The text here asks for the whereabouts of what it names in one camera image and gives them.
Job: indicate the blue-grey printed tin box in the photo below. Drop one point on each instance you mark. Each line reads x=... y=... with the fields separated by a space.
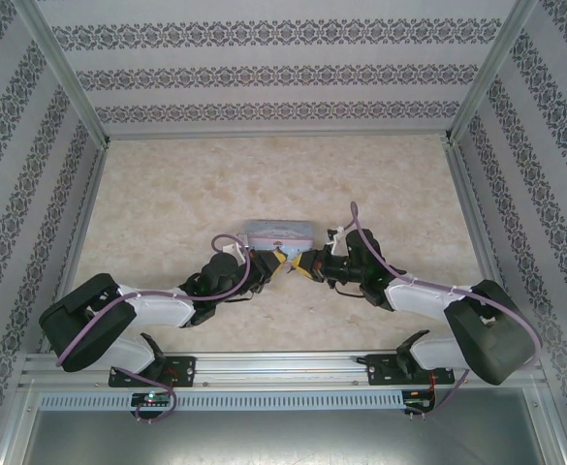
x=279 y=235

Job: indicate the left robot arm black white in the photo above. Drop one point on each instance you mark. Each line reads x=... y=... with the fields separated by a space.
x=94 y=319

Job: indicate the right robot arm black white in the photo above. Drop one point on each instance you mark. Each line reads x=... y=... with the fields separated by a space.
x=481 y=324

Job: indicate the left controller board green light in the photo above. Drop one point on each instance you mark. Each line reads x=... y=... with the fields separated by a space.
x=151 y=398

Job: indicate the right controller board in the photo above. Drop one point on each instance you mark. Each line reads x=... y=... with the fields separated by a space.
x=419 y=403

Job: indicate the grey metal tray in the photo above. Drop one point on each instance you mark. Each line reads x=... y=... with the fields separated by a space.
x=283 y=441

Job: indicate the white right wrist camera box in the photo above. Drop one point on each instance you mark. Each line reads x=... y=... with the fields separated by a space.
x=337 y=236

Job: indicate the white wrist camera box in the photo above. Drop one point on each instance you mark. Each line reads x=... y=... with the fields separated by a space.
x=337 y=236
x=234 y=246

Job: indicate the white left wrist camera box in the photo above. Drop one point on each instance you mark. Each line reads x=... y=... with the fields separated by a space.
x=234 y=246

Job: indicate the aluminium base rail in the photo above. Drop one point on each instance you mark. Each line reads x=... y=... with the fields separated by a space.
x=283 y=368

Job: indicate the aluminium side rail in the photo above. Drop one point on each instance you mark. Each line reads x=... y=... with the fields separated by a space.
x=77 y=242
x=481 y=232

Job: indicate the aluminium frame post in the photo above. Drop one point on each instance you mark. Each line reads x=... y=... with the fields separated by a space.
x=491 y=68
x=65 y=72

